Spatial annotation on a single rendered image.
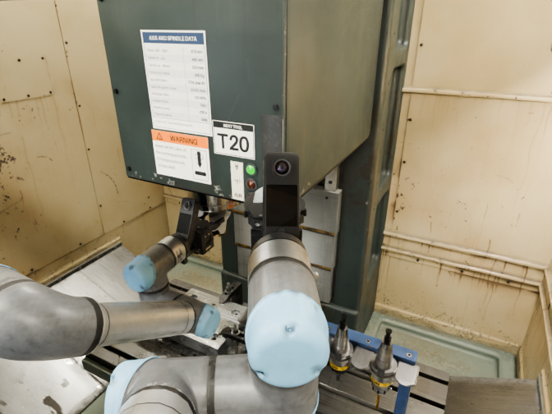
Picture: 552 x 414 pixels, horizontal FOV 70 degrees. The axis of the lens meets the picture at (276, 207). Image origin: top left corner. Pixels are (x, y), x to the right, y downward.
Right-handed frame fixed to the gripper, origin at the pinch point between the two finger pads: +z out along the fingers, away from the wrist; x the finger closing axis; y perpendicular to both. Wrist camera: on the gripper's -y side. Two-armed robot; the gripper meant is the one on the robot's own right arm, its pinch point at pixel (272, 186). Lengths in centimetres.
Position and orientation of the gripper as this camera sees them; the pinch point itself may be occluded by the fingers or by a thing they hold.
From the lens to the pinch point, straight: 65.3
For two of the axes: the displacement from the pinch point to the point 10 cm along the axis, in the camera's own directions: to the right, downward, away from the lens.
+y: 0.0, 9.1, 4.2
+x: 10.0, -0.2, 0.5
